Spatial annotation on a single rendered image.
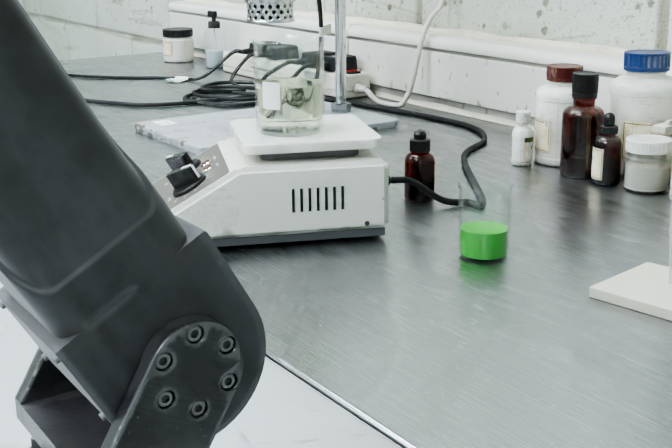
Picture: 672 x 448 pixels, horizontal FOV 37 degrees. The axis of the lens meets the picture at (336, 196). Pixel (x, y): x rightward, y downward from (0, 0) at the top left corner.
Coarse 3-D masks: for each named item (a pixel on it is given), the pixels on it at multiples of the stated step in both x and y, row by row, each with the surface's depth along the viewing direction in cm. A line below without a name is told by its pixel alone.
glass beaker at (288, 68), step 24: (264, 48) 84; (288, 48) 84; (312, 48) 85; (264, 72) 85; (288, 72) 84; (312, 72) 85; (264, 96) 86; (288, 96) 85; (312, 96) 86; (264, 120) 86; (288, 120) 85; (312, 120) 86
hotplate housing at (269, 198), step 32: (256, 160) 86; (288, 160) 86; (320, 160) 85; (352, 160) 85; (384, 160) 87; (224, 192) 83; (256, 192) 84; (288, 192) 84; (320, 192) 85; (352, 192) 85; (384, 192) 86; (224, 224) 84; (256, 224) 84; (288, 224) 85; (320, 224) 85; (352, 224) 86; (384, 224) 87
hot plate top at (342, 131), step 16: (240, 128) 90; (336, 128) 89; (352, 128) 89; (368, 128) 89; (240, 144) 85; (256, 144) 83; (272, 144) 84; (288, 144) 84; (304, 144) 84; (320, 144) 84; (336, 144) 85; (352, 144) 85; (368, 144) 85
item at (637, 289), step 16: (656, 128) 70; (624, 272) 76; (640, 272) 76; (656, 272) 76; (592, 288) 73; (608, 288) 73; (624, 288) 73; (640, 288) 73; (656, 288) 73; (624, 304) 71; (640, 304) 70; (656, 304) 70
